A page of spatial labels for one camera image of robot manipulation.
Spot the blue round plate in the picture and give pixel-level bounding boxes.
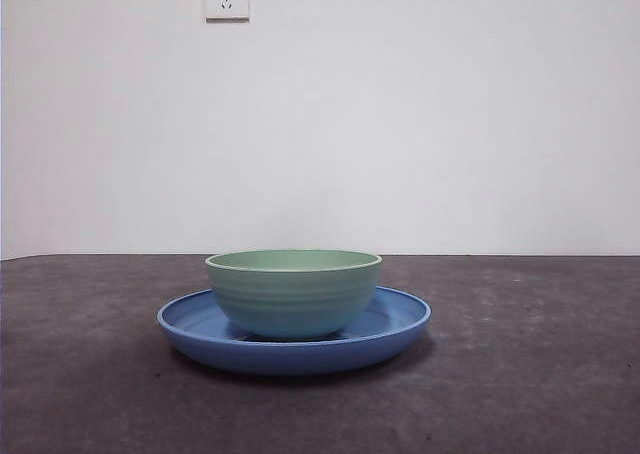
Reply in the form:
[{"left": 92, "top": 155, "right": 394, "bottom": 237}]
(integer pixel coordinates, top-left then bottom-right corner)
[{"left": 157, "top": 284, "right": 433, "bottom": 378}]

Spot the green ribbed bowl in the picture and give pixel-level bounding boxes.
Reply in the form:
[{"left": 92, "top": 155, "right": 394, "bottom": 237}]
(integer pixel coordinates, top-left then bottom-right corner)
[{"left": 204, "top": 248, "right": 384, "bottom": 339}]

